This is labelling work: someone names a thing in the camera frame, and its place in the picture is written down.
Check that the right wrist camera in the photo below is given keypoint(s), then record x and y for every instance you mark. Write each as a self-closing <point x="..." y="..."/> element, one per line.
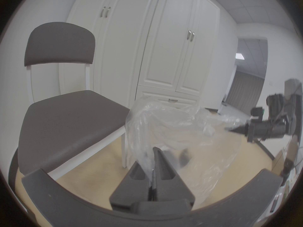
<point x="257" y="112"/>

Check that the white wardrobe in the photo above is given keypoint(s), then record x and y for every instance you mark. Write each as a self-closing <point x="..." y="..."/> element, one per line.
<point x="165" y="44"/>

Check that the clear plastic bag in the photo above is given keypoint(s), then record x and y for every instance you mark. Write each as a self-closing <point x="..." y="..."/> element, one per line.
<point x="170" y="126"/>

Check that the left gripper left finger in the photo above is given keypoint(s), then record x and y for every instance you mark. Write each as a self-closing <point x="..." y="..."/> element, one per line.
<point x="132" y="188"/>

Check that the ceiling light panel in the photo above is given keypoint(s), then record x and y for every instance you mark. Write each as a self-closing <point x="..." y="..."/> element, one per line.
<point x="239" y="56"/>

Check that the grey curtain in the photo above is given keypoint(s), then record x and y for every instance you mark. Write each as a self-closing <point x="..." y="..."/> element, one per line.
<point x="246" y="91"/>

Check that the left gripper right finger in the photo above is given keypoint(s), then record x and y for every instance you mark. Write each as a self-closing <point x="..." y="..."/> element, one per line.
<point x="169" y="185"/>

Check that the grey and white chair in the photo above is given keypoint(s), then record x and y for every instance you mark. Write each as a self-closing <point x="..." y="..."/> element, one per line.
<point x="68" y="124"/>

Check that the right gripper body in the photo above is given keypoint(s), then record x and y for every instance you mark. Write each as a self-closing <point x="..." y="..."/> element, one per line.
<point x="267" y="130"/>

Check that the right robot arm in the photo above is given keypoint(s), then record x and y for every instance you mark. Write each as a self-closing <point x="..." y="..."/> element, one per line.
<point x="292" y="91"/>

